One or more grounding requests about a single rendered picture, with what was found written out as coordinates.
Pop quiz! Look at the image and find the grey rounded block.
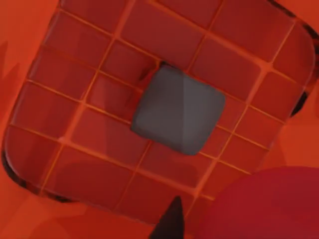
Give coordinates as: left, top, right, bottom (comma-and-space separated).
130, 65, 227, 156

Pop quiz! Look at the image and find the dark red round object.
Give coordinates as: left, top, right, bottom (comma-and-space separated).
199, 166, 319, 239

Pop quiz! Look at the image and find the red gridded basket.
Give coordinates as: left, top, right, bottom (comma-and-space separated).
0, 0, 319, 239

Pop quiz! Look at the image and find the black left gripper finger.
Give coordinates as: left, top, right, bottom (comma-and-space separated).
147, 195, 187, 239

